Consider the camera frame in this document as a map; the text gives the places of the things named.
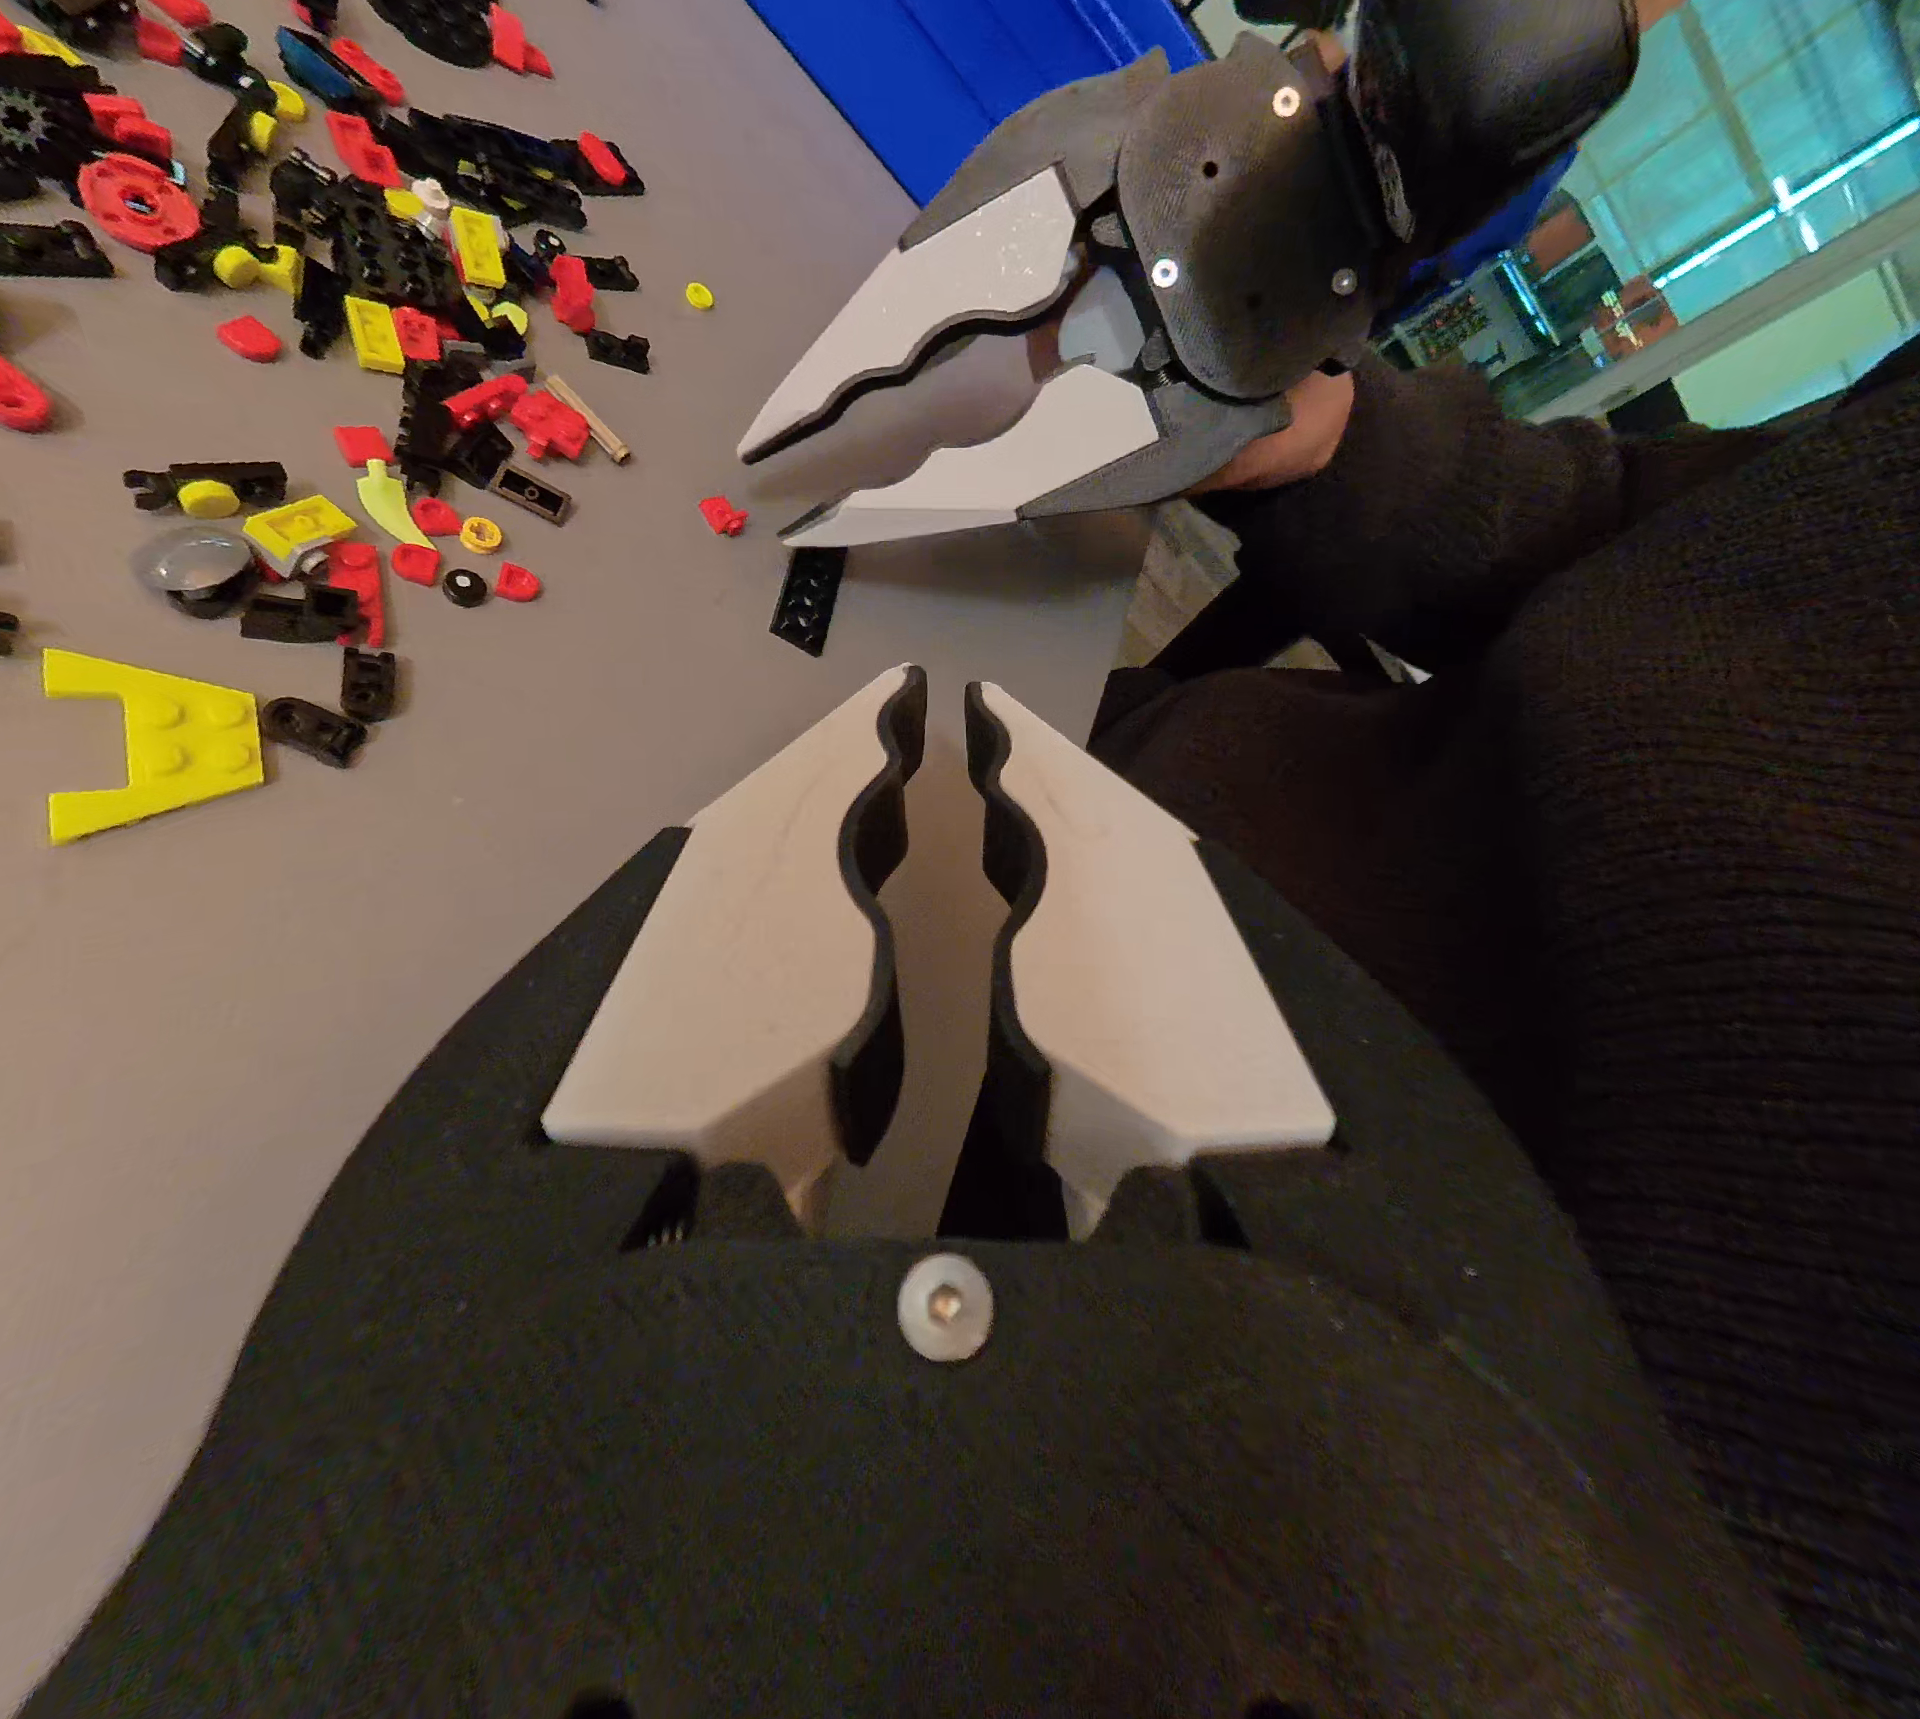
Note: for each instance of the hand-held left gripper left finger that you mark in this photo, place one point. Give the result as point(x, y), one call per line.
point(721, 954)

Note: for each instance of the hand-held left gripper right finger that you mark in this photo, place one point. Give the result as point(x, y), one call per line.
point(1154, 984)

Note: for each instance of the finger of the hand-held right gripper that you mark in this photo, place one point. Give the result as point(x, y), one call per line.
point(1035, 467)
point(961, 265)

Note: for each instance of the black holed lego plate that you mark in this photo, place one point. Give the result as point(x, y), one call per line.
point(811, 603)

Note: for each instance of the small red lego clip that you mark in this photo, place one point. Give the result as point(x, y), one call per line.
point(722, 515)

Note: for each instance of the person's right forearm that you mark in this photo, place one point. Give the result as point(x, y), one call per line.
point(1441, 505)

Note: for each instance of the pile of lego pieces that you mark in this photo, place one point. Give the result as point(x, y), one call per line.
point(404, 265)

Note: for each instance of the person's right hand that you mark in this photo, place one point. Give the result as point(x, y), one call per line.
point(1298, 437)

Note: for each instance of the person's black knit sweater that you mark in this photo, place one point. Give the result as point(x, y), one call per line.
point(1724, 924)

